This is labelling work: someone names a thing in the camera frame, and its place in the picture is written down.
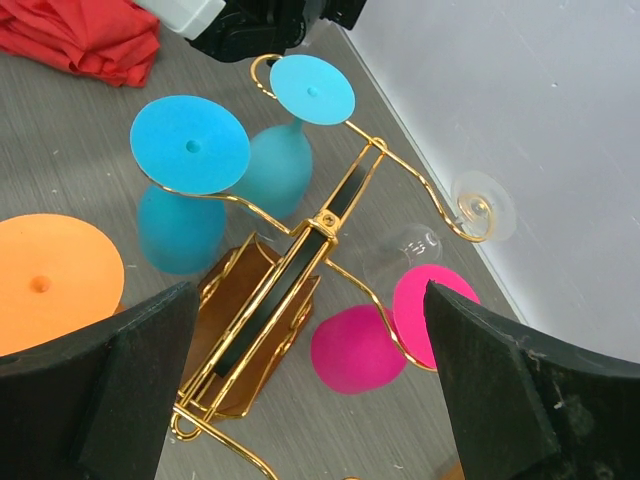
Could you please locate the pink wine glass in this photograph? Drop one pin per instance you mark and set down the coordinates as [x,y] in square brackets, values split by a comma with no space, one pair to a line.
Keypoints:
[352,351]

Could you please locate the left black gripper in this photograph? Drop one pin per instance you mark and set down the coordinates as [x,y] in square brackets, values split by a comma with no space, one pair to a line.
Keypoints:
[248,29]

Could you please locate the light blue wine glass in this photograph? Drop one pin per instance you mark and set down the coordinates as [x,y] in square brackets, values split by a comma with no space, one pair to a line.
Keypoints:
[281,162]

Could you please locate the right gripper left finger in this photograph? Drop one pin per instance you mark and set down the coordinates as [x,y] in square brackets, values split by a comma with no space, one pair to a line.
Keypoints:
[96,403]

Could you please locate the red cloth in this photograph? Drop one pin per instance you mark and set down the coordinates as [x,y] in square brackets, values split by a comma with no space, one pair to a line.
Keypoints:
[112,41]

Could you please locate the gold wine glass rack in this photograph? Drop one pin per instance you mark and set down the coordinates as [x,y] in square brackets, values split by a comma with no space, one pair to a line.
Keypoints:
[248,349]

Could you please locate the orange wine glass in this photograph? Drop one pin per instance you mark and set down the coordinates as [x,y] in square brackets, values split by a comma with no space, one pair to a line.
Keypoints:
[58,274]

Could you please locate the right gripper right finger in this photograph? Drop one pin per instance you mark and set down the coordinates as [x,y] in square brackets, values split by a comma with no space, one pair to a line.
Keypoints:
[525,405]

